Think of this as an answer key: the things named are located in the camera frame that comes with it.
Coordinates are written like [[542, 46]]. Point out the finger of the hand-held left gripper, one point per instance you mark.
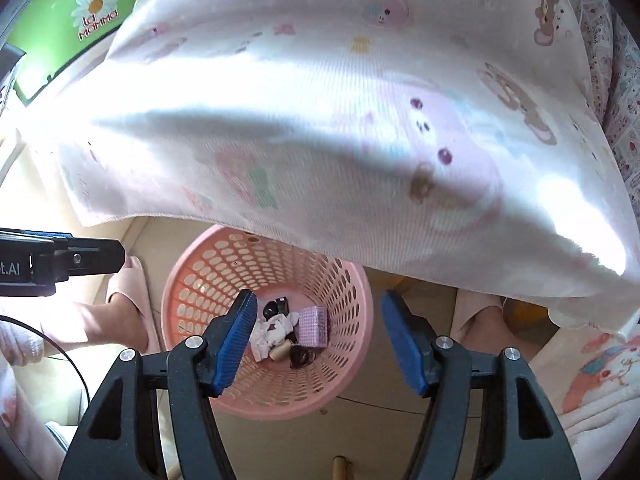
[[90, 259], [50, 234]]

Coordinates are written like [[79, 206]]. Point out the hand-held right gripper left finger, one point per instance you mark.
[[235, 345]]

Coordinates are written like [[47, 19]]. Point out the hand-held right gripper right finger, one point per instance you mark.
[[400, 345]]

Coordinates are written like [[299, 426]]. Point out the white tissue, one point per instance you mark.
[[265, 340]]

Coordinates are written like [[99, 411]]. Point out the beige thread spool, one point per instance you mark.
[[280, 352]]

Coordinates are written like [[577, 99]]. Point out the dark cylindrical tube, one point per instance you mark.
[[277, 307]]

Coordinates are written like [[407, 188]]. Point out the purple checkered packet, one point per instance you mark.
[[312, 327]]

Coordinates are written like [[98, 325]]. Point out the pink plastic basket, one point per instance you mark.
[[320, 385]]

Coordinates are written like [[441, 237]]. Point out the pink slipper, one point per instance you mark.
[[132, 280], [470, 300]]

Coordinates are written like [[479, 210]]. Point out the white shelf unit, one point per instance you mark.
[[15, 155]]

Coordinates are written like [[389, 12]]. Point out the green storage box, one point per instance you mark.
[[55, 60]]

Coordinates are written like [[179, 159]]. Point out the pink bear print tablecloth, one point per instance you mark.
[[300, 110]]

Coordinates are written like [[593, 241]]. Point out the printed patchwork blanket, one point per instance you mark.
[[620, 85]]

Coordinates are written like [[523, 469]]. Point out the wooden post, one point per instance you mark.
[[342, 467]]

